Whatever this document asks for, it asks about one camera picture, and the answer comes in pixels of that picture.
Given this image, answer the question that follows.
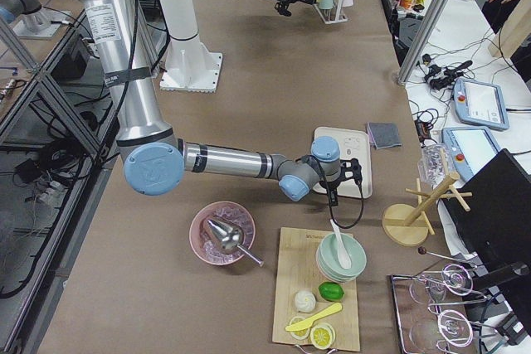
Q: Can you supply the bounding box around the cream rabbit tray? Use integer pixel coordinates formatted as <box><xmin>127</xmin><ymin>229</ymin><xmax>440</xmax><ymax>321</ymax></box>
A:
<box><xmin>314</xmin><ymin>127</ymin><xmax>373</xmax><ymax>199</ymax></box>

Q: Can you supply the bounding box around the clear plastic cup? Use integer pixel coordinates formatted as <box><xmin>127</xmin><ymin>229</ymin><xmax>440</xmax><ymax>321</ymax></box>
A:
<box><xmin>417</xmin><ymin>144</ymin><xmax>447</xmax><ymax>186</ymax></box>

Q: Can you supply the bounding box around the black framed tray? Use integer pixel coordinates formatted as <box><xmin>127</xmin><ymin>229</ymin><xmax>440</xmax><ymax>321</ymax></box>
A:
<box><xmin>387</xmin><ymin>273</ymin><xmax>531</xmax><ymax>354</ymax></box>

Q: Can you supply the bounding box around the folded grey cloth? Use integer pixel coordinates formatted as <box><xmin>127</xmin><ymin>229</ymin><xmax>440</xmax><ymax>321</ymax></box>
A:
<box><xmin>366</xmin><ymin>122</ymin><xmax>402</xmax><ymax>149</ymax></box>

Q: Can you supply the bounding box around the wooden mug tree stand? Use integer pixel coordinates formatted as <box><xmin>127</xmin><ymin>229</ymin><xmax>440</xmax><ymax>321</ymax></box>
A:
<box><xmin>382</xmin><ymin>147</ymin><xmax>472</xmax><ymax>247</ymax></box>

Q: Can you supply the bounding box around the green bowl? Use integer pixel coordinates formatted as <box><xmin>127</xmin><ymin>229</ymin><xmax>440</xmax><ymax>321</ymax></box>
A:
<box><xmin>315</xmin><ymin>233</ymin><xmax>368</xmax><ymax>284</ymax></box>

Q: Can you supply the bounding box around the white plastic spoon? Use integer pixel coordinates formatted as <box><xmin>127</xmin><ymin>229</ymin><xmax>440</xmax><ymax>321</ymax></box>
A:
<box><xmin>329</xmin><ymin>217</ymin><xmax>352</xmax><ymax>270</ymax></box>

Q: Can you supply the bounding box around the teach pendant near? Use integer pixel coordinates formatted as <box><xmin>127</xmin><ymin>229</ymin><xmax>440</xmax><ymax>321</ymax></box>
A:
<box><xmin>441</xmin><ymin>126</ymin><xmax>500</xmax><ymax>182</ymax></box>

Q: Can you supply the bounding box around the teach pendant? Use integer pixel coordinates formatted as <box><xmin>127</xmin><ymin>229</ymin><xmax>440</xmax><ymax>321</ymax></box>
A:
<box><xmin>441</xmin><ymin>126</ymin><xmax>500</xmax><ymax>182</ymax></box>
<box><xmin>453</xmin><ymin>77</ymin><xmax>509</xmax><ymax>131</ymax></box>

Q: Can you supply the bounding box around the green lime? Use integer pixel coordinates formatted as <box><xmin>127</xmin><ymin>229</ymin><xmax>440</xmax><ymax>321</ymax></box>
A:
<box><xmin>318</xmin><ymin>281</ymin><xmax>344</xmax><ymax>302</ymax></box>

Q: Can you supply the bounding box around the metal ice scoop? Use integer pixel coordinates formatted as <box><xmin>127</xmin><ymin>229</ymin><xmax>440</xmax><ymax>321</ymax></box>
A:
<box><xmin>203</xmin><ymin>217</ymin><xmax>264</xmax><ymax>267</ymax></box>

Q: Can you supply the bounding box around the bamboo cutting board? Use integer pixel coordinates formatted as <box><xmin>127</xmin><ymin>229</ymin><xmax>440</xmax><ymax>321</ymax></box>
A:
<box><xmin>272</xmin><ymin>227</ymin><xmax>361</xmax><ymax>352</ymax></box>

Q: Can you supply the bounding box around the white steamed bun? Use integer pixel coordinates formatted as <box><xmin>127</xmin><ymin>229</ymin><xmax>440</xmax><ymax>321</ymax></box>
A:
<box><xmin>294</xmin><ymin>290</ymin><xmax>317</xmax><ymax>313</ymax></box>

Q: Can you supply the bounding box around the teach pendant far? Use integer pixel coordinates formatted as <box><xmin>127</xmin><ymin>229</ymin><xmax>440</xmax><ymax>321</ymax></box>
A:
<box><xmin>453</xmin><ymin>77</ymin><xmax>509</xmax><ymax>131</ymax></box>

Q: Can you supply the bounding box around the yellow plastic knife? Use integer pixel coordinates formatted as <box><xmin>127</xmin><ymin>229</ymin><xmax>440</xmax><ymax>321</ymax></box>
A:
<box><xmin>285</xmin><ymin>303</ymin><xmax>343</xmax><ymax>332</ymax></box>

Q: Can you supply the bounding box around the lemon slice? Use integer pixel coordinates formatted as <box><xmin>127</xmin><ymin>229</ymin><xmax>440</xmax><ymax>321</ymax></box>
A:
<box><xmin>288</xmin><ymin>315</ymin><xmax>311</xmax><ymax>341</ymax></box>
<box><xmin>309</xmin><ymin>322</ymin><xmax>336</xmax><ymax>350</ymax></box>

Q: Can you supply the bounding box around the white wire cup rack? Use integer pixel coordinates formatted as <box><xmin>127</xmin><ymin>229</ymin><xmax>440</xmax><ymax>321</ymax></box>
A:
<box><xmin>314</xmin><ymin>0</ymin><xmax>348</xmax><ymax>25</ymax></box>

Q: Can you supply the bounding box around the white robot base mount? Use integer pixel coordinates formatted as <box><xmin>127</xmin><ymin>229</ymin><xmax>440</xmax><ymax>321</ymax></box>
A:
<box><xmin>159</xmin><ymin>0</ymin><xmax>222</xmax><ymax>93</ymax></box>

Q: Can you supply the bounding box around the aluminium frame post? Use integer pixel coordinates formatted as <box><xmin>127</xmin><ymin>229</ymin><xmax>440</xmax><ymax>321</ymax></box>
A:
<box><xmin>397</xmin><ymin>0</ymin><xmax>448</xmax><ymax>86</ymax></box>

